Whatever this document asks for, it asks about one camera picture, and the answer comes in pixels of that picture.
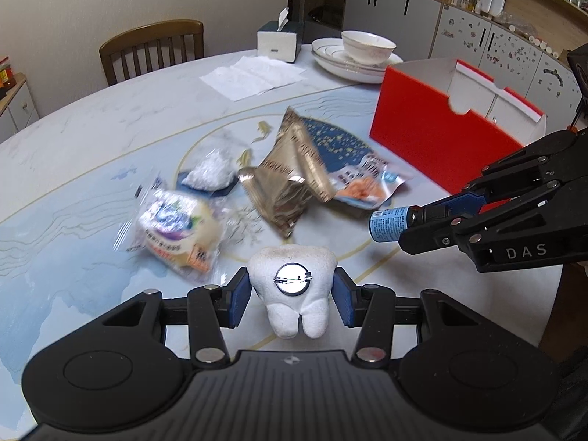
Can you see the white paper napkin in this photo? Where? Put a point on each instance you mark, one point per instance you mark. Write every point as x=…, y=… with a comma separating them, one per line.
x=252, y=76

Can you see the white gold-rimmed bowl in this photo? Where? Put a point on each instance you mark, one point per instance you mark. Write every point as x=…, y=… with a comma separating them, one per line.
x=367, y=48

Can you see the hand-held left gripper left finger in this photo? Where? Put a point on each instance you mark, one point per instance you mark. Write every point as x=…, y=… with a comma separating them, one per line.
x=239, y=297

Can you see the white marble desktop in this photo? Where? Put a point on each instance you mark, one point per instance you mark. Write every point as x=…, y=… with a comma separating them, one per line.
x=115, y=115

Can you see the small blue labelled bottle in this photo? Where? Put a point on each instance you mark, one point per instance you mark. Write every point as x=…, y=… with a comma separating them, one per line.
x=388, y=225

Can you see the gold foil snack bag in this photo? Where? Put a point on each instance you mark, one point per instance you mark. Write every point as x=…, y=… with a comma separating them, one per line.
x=285, y=179

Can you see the brown wooden chair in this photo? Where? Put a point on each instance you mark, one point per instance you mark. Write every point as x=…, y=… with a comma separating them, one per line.
x=138, y=39

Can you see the orange and white snack packet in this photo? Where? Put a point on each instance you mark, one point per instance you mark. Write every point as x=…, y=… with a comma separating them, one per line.
x=363, y=186

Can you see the red lidded jar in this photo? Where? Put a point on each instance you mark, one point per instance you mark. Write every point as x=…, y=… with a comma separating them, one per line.
x=7, y=76

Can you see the white plastic bag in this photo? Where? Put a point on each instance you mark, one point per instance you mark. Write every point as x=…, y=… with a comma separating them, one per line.
x=209, y=172

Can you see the white tooth plush toy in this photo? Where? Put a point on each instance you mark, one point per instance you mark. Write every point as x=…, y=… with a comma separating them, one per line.
x=289, y=308

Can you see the dark tissue box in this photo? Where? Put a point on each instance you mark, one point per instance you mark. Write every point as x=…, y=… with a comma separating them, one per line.
x=278, y=46

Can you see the bread bun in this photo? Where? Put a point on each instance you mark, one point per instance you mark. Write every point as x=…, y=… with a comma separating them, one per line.
x=179, y=229

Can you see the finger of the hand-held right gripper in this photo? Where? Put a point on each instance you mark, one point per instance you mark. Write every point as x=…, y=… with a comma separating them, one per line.
x=459, y=204
x=432, y=239

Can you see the red cardboard box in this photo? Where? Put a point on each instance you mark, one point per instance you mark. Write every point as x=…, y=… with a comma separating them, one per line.
x=422, y=124

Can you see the white wooden cabinet unit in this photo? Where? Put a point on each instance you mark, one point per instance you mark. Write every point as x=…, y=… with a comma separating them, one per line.
x=482, y=41

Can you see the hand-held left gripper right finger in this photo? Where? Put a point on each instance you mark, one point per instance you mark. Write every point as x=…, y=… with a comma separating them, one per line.
x=343, y=298

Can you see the white side cabinet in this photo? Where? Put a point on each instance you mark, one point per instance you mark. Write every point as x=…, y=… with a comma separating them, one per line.
x=18, y=110

